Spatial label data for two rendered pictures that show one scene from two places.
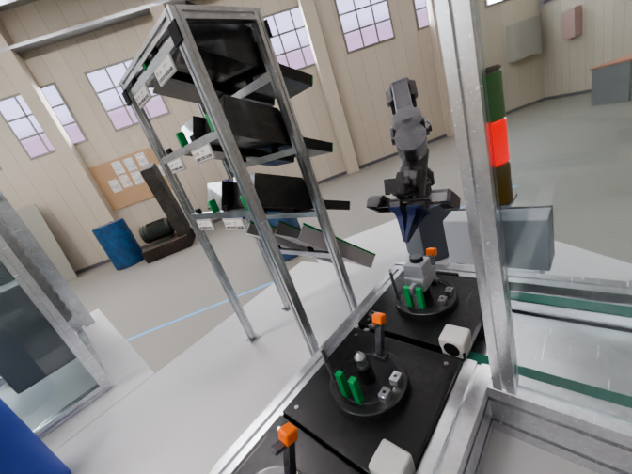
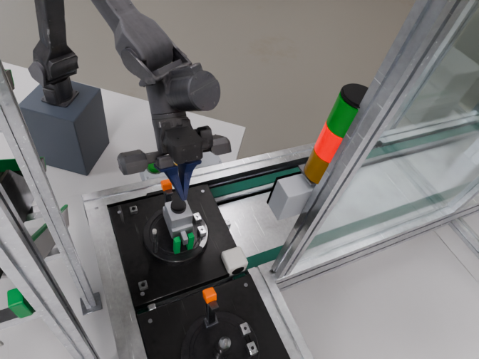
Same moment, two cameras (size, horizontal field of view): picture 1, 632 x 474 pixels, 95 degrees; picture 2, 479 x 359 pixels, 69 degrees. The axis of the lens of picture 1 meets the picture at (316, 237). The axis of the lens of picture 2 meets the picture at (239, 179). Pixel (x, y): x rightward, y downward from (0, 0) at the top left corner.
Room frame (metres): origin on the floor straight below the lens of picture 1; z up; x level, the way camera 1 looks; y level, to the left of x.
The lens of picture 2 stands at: (0.43, 0.18, 1.66)
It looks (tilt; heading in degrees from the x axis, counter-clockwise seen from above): 50 degrees down; 275
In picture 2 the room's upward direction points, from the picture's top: 15 degrees clockwise
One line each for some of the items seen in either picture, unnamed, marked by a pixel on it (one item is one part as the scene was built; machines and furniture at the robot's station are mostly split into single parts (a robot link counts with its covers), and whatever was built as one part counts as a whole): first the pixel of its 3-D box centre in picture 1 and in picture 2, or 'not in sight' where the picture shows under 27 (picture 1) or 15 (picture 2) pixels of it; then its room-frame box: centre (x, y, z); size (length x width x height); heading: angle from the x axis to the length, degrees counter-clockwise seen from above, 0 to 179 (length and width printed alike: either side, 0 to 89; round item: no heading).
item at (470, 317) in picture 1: (427, 305); (175, 238); (0.57, -0.19, 0.96); 0.24 x 0.24 x 0.02; 41
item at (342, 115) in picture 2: not in sight; (350, 113); (0.35, -0.23, 1.38); 0.05 x 0.05 x 0.05
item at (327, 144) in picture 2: not in sight; (336, 139); (0.35, -0.23, 1.33); 0.05 x 0.05 x 0.05
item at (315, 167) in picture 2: not in sight; (324, 162); (0.35, -0.23, 1.28); 0.05 x 0.05 x 0.05
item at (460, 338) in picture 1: (455, 341); (234, 261); (0.43, -0.18, 0.97); 0.05 x 0.05 x 0.04; 41
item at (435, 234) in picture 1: (428, 228); (68, 127); (0.96, -0.40, 0.96); 0.14 x 0.14 x 0.20; 5
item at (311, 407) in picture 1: (363, 369); (222, 347); (0.40, 0.00, 1.01); 0.24 x 0.24 x 0.13; 41
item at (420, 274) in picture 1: (417, 272); (179, 218); (0.56, -0.19, 1.06); 0.08 x 0.04 x 0.07; 131
